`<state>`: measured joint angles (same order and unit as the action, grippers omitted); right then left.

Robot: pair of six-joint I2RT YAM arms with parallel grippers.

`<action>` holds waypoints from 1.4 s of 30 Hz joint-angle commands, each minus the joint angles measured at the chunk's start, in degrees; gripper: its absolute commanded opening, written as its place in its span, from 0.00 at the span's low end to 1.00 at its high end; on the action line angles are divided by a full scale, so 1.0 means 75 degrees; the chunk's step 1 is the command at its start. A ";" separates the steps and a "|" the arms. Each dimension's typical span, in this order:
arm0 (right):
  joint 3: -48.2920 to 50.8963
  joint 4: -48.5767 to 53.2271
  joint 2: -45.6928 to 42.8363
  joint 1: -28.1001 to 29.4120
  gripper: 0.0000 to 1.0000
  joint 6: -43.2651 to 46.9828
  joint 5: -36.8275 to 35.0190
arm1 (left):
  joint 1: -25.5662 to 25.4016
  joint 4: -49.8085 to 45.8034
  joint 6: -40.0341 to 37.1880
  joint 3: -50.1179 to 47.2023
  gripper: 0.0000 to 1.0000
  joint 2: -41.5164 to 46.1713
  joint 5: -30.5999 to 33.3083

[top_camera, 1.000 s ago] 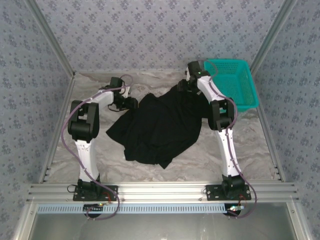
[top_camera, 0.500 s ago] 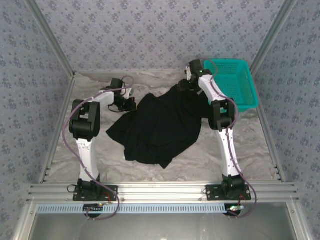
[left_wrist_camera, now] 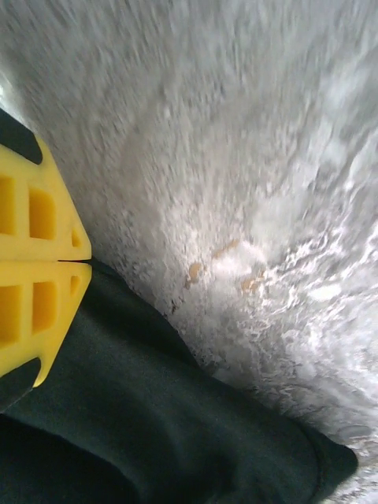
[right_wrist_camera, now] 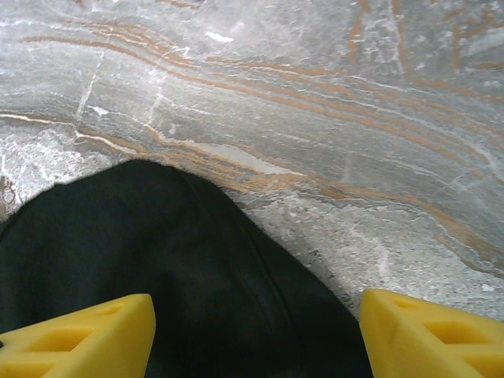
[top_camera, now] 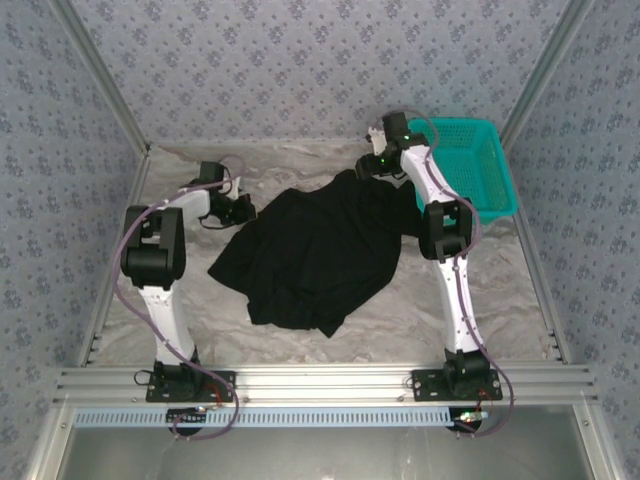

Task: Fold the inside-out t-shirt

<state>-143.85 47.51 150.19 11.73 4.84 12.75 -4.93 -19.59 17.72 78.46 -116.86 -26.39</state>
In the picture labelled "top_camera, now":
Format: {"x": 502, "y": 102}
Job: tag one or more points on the aluminium side rail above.
{"x": 536, "y": 260}
{"x": 137, "y": 185}

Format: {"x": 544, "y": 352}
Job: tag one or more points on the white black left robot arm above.
{"x": 165, "y": 320}

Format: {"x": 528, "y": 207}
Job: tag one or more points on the small black control board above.
{"x": 185, "y": 416}
{"x": 467, "y": 419}

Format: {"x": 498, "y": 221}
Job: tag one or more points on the aluminium frame rail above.
{"x": 320, "y": 382}

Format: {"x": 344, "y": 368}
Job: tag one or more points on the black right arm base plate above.
{"x": 422, "y": 385}

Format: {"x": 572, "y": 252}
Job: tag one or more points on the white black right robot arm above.
{"x": 457, "y": 310}

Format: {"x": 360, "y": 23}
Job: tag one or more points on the aluminium frame post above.
{"x": 547, "y": 70}
{"x": 100, "y": 75}

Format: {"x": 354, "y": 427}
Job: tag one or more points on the grey metal shelf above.
{"x": 320, "y": 455}

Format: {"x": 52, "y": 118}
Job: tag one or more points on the black t-shirt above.
{"x": 310, "y": 250}

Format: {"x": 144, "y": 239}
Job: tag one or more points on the teal plastic basket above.
{"x": 465, "y": 165}

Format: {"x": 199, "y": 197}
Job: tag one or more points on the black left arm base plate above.
{"x": 227, "y": 378}

